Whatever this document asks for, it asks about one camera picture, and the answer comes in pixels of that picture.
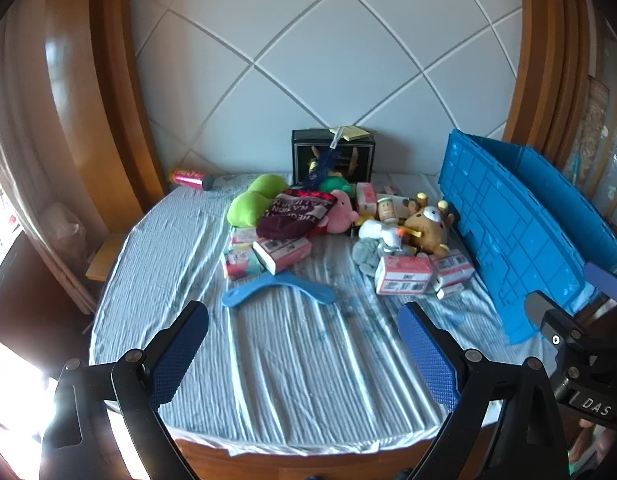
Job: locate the clear plastic bag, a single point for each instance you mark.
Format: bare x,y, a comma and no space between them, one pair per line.
63,225

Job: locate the pink pig plush red dress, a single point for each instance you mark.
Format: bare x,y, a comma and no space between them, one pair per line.
341,217

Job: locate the black decorated box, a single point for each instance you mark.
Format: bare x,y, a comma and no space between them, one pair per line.
356,157

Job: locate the wooden bed frame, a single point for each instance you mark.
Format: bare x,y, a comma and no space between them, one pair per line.
288,466

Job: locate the pink floral packet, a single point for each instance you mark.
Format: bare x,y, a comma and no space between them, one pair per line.
243,235
243,261

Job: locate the yellow rubber toy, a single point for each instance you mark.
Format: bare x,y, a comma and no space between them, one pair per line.
413,233

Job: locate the rolled patterned carpet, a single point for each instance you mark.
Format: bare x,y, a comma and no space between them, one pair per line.
593,125

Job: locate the dark red printed knit cloth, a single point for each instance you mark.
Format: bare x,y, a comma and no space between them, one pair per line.
291,212

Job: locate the grey plush toy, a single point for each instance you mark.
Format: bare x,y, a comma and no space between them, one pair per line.
366,256

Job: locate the cream bottle toy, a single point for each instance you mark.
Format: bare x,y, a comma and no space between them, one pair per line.
387,208

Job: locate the white plush toy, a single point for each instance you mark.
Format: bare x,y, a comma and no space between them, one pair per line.
381,232

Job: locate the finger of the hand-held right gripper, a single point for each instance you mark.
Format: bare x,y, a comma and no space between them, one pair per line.
536,306
606,278

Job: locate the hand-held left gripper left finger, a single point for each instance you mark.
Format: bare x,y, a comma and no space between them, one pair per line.
181,355

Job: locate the pink cylindrical can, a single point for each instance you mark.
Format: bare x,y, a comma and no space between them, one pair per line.
188,178

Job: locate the brown bear plush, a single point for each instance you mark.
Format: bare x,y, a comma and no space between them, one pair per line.
431,227

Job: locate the blue feather wand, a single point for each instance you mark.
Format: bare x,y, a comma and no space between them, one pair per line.
321,165

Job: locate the light blue striped bed sheet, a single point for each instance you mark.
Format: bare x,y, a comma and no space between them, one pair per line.
288,360

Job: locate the yellow sticky notes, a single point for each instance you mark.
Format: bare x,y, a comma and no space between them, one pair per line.
352,133

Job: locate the green plush toy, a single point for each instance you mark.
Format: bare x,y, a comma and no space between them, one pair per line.
248,202

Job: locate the wooden headboard frame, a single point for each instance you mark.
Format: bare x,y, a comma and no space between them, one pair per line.
538,60
88,85

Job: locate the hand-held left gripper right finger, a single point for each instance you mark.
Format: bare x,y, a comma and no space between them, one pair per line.
431,355

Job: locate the frosted glass slatted partition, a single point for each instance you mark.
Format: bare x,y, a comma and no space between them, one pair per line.
616,170

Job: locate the blue plastic crate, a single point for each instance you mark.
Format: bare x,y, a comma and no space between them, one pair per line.
518,235

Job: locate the wooden nightstand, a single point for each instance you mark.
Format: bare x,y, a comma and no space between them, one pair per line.
103,260

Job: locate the round dark green plush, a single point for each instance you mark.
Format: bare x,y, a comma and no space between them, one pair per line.
333,183

